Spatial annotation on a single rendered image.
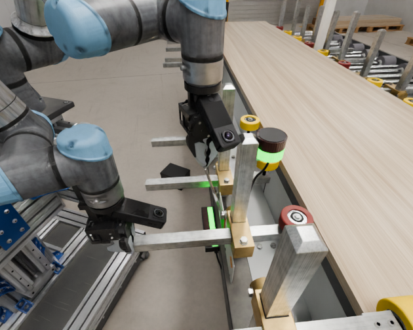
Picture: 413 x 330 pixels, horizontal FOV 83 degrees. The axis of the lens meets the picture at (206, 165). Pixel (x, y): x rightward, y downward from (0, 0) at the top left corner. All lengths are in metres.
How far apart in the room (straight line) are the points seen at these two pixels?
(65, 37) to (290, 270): 0.40
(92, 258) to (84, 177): 1.05
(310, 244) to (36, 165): 0.39
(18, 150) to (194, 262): 1.25
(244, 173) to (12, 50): 0.70
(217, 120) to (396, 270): 0.49
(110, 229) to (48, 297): 0.93
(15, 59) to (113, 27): 0.51
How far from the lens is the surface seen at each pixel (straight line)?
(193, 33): 0.42
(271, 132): 0.49
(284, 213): 0.64
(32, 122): 0.55
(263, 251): 0.90
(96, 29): 0.38
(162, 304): 1.48
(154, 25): 0.45
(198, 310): 1.46
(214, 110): 0.45
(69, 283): 1.44
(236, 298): 0.73
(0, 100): 0.53
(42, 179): 0.44
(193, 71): 0.43
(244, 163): 0.49
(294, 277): 0.32
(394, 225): 0.75
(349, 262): 0.62
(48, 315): 1.41
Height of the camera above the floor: 1.38
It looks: 40 degrees down
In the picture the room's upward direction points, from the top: straight up
